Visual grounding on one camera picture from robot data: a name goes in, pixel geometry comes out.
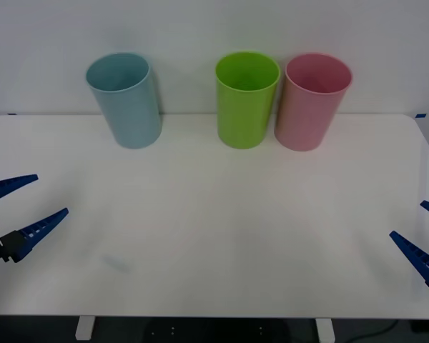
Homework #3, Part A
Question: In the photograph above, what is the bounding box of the green plastic bin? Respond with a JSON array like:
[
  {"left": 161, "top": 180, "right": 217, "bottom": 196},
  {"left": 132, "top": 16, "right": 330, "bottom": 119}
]
[{"left": 214, "top": 51, "right": 282, "bottom": 151}]

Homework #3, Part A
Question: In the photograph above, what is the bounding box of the pink plastic bin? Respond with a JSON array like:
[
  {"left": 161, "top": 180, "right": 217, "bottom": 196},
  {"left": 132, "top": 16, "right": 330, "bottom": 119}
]
[{"left": 273, "top": 52, "right": 354, "bottom": 152}]

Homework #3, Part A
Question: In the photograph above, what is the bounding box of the black floor cable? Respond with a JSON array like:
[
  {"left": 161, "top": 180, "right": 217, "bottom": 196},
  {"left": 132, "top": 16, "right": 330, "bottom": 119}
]
[{"left": 342, "top": 319, "right": 398, "bottom": 340}]

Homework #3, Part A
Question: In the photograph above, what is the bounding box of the white table leg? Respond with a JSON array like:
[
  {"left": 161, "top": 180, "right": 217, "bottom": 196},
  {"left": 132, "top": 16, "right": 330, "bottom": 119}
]
[
  {"left": 74, "top": 316, "right": 95, "bottom": 341},
  {"left": 315, "top": 317, "right": 335, "bottom": 341}
]

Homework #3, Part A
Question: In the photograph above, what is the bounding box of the pale blue plastic bin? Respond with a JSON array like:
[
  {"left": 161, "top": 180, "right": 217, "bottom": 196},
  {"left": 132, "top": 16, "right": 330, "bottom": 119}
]
[{"left": 84, "top": 51, "right": 163, "bottom": 150}]

